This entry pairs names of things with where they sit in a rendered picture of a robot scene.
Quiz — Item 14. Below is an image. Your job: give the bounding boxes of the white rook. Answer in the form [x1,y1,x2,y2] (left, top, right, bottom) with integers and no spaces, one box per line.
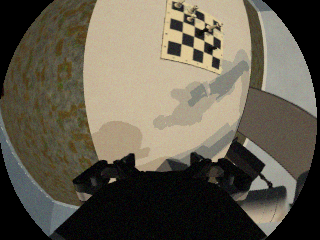
[188,5,199,14]

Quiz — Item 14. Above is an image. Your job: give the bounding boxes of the white knight chess piece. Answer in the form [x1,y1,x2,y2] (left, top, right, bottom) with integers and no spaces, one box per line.
[174,0,185,8]

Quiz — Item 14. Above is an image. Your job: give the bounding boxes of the white pawn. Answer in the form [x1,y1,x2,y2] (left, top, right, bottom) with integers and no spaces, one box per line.
[187,15,196,22]

